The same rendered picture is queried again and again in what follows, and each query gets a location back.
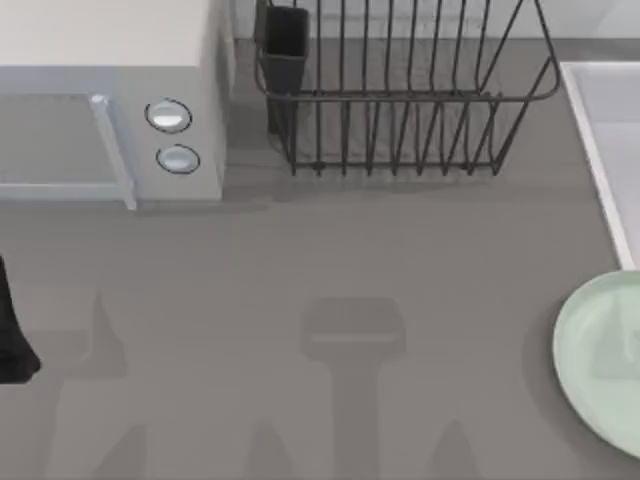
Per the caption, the small microwave knob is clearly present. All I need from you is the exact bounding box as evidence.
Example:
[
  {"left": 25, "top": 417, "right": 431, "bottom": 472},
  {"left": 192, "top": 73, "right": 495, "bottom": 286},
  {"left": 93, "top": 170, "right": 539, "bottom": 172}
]
[{"left": 155, "top": 143, "right": 202, "bottom": 176}]

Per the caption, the large microwave knob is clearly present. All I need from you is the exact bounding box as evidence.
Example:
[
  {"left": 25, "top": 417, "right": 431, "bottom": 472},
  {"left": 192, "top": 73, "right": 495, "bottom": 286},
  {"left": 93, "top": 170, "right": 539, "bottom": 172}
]
[{"left": 143, "top": 97, "right": 194, "bottom": 135}]

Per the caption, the dark cutlery holder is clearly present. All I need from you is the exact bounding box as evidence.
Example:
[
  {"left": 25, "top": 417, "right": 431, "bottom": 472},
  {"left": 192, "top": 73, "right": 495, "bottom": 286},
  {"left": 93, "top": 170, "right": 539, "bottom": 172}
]
[{"left": 254, "top": 0, "right": 310, "bottom": 134}]

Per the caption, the pale microwave oven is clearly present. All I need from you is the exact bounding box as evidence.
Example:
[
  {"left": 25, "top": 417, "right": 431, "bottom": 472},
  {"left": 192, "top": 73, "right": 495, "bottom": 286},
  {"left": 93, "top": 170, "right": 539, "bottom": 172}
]
[{"left": 0, "top": 0, "right": 236, "bottom": 212}]

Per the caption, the microwave oven door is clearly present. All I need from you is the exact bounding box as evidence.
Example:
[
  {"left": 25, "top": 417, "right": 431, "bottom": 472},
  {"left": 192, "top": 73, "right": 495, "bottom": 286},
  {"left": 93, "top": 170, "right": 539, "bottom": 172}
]
[{"left": 0, "top": 93, "right": 138, "bottom": 212}]

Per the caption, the pale green plate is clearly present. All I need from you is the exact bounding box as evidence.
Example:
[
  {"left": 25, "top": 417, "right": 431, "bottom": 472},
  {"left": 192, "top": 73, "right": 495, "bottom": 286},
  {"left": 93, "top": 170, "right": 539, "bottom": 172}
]
[{"left": 552, "top": 270, "right": 640, "bottom": 461}]

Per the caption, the white sink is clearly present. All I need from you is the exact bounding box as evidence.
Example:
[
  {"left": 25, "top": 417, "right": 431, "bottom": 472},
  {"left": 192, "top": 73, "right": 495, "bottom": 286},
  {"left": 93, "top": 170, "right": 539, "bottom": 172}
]
[{"left": 558, "top": 60, "right": 640, "bottom": 271}]

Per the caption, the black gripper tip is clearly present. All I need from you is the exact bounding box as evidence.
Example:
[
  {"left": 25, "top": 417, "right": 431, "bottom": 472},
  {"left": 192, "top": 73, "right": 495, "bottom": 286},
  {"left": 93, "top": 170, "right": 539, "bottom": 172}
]
[{"left": 0, "top": 255, "right": 42, "bottom": 385}]

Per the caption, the dark wire dish rack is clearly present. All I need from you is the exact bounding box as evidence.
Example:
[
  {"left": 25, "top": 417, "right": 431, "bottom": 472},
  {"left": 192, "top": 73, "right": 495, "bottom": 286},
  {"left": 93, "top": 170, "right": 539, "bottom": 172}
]
[{"left": 253, "top": 0, "right": 561, "bottom": 178}]

